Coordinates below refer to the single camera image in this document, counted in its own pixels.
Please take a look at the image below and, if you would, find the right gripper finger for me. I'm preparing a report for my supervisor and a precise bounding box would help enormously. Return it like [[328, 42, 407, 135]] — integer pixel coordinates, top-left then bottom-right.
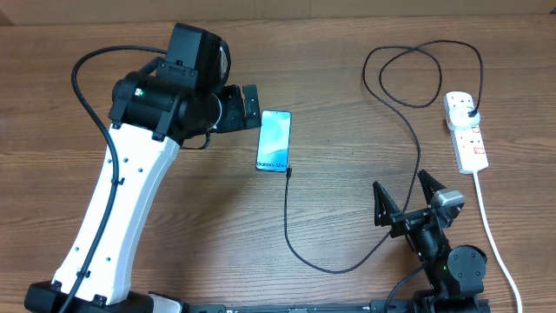
[[417, 170, 446, 204], [373, 181, 400, 226]]

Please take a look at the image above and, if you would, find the smartphone with blue screen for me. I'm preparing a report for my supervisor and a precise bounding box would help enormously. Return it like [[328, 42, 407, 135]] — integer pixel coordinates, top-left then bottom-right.
[[255, 110, 292, 172]]

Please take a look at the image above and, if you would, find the black USB charging cable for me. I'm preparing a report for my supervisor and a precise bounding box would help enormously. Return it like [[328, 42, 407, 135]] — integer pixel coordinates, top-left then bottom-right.
[[283, 39, 485, 276]]

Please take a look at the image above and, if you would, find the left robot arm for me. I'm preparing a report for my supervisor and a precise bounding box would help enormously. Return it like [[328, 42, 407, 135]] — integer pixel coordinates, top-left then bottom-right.
[[24, 23, 261, 312]]

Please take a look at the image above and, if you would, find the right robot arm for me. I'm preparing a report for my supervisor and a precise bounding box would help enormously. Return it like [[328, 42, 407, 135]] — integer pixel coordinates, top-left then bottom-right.
[[370, 170, 491, 313]]

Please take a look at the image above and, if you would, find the white power strip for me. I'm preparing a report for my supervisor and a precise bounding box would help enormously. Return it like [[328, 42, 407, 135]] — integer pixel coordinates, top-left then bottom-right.
[[443, 91, 488, 174]]

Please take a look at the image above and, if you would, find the white USB wall charger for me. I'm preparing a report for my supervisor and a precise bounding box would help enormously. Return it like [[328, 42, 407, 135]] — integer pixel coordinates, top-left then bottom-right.
[[446, 107, 480, 131]]

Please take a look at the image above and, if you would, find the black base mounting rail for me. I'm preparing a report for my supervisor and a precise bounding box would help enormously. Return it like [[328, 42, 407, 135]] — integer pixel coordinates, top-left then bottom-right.
[[147, 290, 492, 313]]

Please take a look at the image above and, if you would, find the white power strip cord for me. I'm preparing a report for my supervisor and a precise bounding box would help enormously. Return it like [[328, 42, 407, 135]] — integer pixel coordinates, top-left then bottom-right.
[[472, 170, 524, 313]]

